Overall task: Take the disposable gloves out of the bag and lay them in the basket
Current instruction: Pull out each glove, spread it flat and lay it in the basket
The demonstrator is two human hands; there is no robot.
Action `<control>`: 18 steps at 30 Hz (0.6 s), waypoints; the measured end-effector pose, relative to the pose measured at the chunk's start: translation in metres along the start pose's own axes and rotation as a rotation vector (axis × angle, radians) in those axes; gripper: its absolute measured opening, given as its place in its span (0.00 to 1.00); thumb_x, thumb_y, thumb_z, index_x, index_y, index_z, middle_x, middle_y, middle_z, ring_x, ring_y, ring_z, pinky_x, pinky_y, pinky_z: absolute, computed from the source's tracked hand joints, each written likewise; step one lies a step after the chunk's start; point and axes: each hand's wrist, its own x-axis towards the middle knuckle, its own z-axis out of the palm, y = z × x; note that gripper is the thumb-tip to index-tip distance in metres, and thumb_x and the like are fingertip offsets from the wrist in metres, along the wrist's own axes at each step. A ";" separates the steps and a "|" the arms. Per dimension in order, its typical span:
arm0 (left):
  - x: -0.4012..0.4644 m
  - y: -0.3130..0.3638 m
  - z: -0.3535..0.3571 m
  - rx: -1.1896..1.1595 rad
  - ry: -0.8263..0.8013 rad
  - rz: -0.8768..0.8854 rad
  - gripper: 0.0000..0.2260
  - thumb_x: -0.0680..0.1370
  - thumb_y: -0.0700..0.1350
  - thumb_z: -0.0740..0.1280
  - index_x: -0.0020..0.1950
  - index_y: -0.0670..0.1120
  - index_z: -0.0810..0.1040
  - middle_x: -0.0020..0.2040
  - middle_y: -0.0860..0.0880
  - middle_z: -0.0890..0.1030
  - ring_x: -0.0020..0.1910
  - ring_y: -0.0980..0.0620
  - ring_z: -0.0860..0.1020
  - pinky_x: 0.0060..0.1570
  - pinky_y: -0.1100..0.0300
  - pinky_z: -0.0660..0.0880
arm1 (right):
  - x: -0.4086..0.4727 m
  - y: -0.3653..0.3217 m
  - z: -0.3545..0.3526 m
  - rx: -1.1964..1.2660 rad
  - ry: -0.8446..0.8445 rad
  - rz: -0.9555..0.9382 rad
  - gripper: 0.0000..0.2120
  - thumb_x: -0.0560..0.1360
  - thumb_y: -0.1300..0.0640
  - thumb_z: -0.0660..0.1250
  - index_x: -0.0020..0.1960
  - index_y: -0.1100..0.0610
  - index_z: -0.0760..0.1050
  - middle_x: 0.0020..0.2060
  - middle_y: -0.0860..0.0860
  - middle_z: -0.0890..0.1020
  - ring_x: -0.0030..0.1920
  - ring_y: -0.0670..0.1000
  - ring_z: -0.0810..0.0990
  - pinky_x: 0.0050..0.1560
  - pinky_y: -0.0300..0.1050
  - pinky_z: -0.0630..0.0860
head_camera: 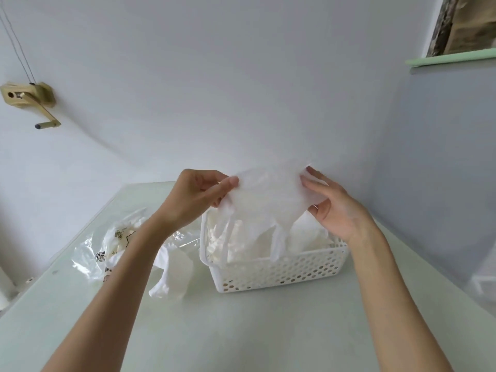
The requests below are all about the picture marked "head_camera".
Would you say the clear bear-print plastic bag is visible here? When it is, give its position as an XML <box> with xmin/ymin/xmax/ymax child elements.
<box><xmin>71</xmin><ymin>207</ymin><xmax>202</xmax><ymax>283</ymax></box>

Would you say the thin steel winch cable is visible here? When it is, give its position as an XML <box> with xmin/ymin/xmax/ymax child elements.
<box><xmin>0</xmin><ymin>3</ymin><xmax>38</xmax><ymax>85</ymax></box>

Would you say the person's left forearm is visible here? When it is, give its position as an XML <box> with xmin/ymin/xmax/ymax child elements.
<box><xmin>40</xmin><ymin>212</ymin><xmax>177</xmax><ymax>372</ymax></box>

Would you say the person's right forearm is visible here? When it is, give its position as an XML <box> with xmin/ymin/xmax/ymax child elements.
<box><xmin>347</xmin><ymin>226</ymin><xmax>454</xmax><ymax>372</ymax></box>

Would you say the person's right hand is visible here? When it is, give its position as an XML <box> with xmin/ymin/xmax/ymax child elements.
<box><xmin>300</xmin><ymin>166</ymin><xmax>381</xmax><ymax>245</ymax></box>

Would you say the brass wall crank winch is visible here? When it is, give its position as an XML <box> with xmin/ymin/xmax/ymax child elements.
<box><xmin>0</xmin><ymin>82</ymin><xmax>62</xmax><ymax>131</ymax></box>

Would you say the stack of white gloves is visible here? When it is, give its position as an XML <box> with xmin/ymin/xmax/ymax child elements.
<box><xmin>205</xmin><ymin>211</ymin><xmax>336</xmax><ymax>268</ymax></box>

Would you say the person's left hand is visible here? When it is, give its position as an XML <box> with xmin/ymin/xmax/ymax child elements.
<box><xmin>153</xmin><ymin>168</ymin><xmax>240</xmax><ymax>232</ymax></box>

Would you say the white perforated plastic basket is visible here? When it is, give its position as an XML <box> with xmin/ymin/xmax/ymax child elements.
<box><xmin>199</xmin><ymin>209</ymin><xmax>349</xmax><ymax>294</ymax></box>

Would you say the pale green shelf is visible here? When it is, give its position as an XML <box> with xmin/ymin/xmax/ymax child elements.
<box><xmin>405</xmin><ymin>48</ymin><xmax>496</xmax><ymax>67</ymax></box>

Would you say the white cotton glove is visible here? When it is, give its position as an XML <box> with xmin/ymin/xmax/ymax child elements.
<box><xmin>209</xmin><ymin>160</ymin><xmax>330</xmax><ymax>262</ymax></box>

